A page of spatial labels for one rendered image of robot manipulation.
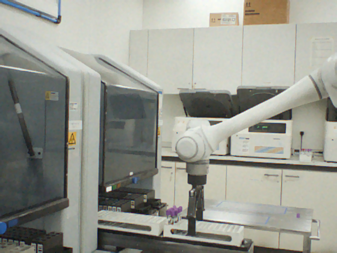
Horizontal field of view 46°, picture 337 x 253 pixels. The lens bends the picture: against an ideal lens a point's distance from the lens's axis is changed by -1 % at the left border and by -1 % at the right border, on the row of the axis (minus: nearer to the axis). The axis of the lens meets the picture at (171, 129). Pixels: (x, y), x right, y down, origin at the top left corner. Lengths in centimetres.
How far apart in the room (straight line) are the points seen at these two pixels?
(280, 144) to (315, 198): 56
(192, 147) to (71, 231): 53
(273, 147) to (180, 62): 134
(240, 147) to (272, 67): 87
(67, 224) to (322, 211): 279
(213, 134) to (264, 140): 247
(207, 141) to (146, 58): 316
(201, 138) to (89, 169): 47
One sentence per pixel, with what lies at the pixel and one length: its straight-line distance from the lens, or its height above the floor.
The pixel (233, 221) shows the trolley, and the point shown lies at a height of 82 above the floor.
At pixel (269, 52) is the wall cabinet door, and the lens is 415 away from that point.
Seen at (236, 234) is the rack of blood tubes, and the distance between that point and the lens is 153.
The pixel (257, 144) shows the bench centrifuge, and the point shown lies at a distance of 383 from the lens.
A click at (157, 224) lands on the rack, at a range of 160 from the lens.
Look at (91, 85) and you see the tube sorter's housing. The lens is 155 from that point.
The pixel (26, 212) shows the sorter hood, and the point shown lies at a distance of 125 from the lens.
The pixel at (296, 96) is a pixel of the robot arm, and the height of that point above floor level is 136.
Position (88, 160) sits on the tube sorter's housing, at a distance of 155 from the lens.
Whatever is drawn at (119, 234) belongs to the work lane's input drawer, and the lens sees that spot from 167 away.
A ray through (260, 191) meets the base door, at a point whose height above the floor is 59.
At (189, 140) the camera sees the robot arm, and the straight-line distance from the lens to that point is 131.
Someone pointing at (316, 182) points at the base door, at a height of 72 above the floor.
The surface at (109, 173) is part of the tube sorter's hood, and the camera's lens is 169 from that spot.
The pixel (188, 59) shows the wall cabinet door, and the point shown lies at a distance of 429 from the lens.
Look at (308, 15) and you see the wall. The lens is 455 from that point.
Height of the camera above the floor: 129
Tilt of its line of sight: 2 degrees down
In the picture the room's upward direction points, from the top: 2 degrees clockwise
